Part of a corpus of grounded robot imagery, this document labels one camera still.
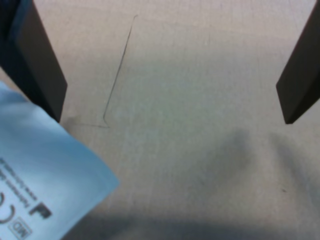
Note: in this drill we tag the white Fuhrmann gauze swab packet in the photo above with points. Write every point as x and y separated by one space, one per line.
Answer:
37 162

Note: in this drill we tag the brown cardboard sheet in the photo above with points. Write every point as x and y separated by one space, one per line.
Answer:
175 75

